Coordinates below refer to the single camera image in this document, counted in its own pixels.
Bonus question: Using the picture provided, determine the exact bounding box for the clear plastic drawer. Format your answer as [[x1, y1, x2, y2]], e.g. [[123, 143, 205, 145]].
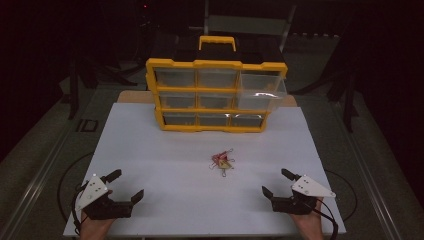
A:
[[234, 71, 288, 112]]

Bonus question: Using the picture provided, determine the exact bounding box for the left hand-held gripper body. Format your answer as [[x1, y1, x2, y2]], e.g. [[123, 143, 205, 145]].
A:
[[75, 174, 134, 221]]

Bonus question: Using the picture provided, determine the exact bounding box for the black tripod stand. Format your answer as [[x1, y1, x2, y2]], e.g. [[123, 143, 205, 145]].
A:
[[288, 49, 361, 134], [59, 56, 138, 121]]

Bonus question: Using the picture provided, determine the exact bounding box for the yellow black drawer organizer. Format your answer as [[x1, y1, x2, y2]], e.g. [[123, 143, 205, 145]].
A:
[[145, 35, 289, 134]]

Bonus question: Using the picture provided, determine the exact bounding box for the grey metal frame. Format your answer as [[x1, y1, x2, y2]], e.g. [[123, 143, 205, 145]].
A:
[[188, 0, 298, 53]]

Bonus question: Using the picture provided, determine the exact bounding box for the person's right hand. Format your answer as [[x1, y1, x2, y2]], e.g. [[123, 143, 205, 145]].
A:
[[289, 197, 325, 240]]

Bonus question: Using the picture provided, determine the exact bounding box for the black cable loop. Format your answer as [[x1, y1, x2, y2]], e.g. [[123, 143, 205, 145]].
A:
[[56, 151, 96, 232], [324, 169, 359, 223]]

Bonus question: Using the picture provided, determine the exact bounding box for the aluminium floor rail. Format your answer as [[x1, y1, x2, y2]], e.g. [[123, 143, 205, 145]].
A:
[[0, 123, 86, 240], [329, 99, 424, 240]]

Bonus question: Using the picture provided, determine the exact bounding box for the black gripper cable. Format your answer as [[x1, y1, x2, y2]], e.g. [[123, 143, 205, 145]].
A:
[[71, 185, 88, 236], [304, 198, 340, 240]]

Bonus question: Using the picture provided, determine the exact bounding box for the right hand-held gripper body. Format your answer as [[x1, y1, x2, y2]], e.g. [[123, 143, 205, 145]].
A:
[[271, 175, 337, 216]]

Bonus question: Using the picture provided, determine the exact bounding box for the person's left hand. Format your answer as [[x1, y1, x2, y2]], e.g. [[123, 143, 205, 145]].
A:
[[79, 212, 115, 240]]

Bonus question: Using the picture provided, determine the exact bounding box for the yellow binder clip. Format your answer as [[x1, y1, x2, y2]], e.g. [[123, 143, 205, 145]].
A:
[[219, 159, 237, 178]]

